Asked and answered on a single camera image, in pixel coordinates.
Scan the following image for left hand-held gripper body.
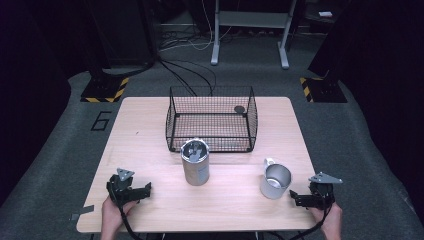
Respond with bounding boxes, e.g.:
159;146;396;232
106;168;142;208

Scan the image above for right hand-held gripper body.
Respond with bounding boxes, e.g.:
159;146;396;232
308;171;344;211

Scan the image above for steel mug with handle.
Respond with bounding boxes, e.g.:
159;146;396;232
259;157;293;200

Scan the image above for steel tumbler with lid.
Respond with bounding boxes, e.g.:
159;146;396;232
180;138;211;187

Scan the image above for black wire mesh basket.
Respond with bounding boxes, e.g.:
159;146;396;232
165;85;259;154

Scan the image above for person's left hand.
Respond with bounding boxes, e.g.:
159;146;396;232
100;196;138;240

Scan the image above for person's right hand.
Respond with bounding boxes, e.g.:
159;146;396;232
310;202;344;240

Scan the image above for grey tape strip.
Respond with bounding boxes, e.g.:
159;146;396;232
68;204;96;222

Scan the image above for hazard striped stand base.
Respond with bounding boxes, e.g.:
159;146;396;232
298;76;349;104
80;75;130;104

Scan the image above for dark curtain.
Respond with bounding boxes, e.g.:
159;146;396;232
0;0;101;206
307;0;424;218

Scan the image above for black cabinet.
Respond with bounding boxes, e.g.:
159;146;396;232
87;0;158;69

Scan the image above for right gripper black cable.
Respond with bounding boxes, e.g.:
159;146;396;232
289;204;334;240

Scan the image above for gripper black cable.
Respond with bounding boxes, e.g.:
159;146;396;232
289;204;334;240
108;188;145;240

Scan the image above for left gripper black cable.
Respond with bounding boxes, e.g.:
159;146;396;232
108;188;145;240

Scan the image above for black floor cables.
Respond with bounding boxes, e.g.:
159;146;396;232
157;57;218;98

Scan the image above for white metal desk frame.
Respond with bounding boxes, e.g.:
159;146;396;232
210;0;298;70

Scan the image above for white floor cable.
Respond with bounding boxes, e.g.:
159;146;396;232
159;0;234;52

